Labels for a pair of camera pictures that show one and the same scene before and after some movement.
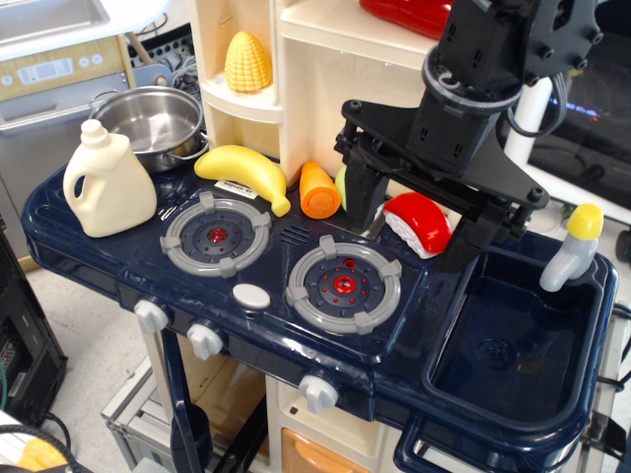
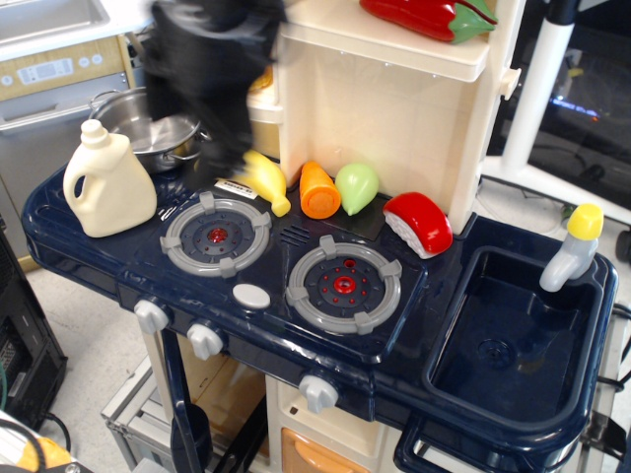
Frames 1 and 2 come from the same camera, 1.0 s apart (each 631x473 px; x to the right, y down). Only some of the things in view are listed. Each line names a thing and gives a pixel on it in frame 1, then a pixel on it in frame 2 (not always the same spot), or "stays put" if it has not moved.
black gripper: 442,146 -> 204,59
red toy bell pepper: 426,18 stays put
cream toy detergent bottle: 118,194 stays put
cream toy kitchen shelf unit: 274,77 stays put
